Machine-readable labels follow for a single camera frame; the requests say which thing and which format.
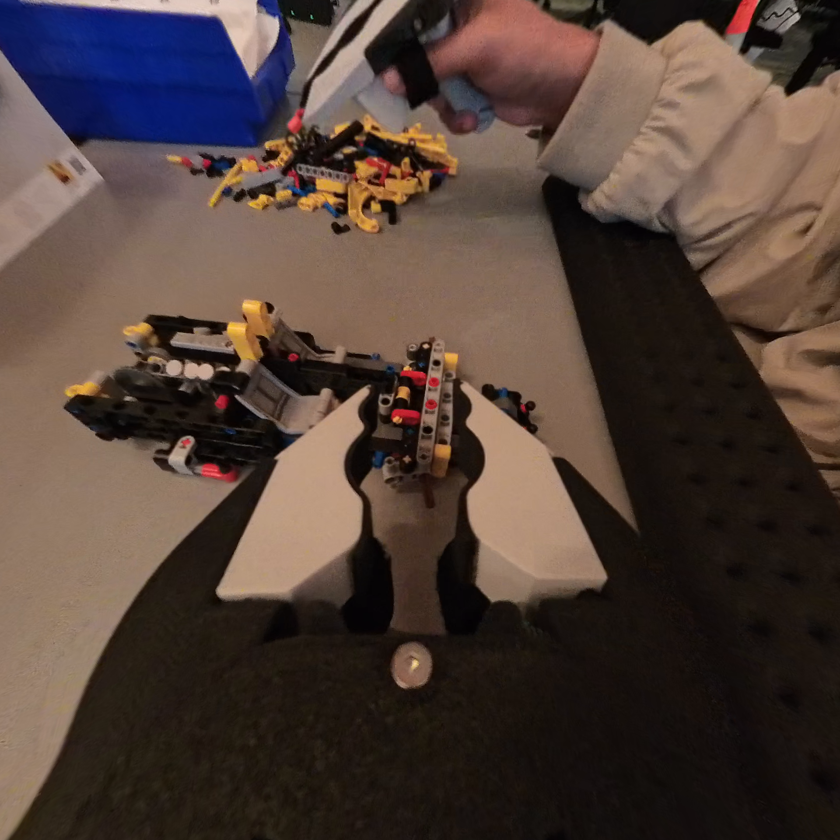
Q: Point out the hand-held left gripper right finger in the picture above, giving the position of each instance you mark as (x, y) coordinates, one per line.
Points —
(531, 525)

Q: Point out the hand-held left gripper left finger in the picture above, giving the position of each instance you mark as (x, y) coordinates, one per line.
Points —
(308, 512)

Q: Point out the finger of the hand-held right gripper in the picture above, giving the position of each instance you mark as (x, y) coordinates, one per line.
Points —
(338, 85)

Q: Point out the small red brick pin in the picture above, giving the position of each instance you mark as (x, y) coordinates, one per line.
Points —
(296, 121)

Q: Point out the pile of bricks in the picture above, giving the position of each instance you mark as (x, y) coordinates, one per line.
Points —
(367, 177)

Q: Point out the black brick car chassis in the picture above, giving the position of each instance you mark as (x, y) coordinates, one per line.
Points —
(164, 407)

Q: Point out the person's right forearm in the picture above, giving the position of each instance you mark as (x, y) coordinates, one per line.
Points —
(689, 131)

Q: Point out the grey desk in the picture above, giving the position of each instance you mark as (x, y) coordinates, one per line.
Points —
(426, 275)

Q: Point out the person's right hand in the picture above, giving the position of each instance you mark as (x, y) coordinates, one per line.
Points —
(518, 59)

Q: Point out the small black brick assembly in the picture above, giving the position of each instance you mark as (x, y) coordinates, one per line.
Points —
(508, 407)

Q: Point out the black perforated panel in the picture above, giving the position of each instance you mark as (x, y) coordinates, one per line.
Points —
(689, 459)

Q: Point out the blue box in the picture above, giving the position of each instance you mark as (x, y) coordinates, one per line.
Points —
(131, 98)

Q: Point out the person's beige jacket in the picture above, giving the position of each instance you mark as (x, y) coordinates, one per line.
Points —
(800, 394)

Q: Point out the white instruction booklet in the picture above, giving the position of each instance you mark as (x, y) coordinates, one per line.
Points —
(26, 164)

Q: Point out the red white object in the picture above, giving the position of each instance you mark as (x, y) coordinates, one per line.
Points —
(754, 19)

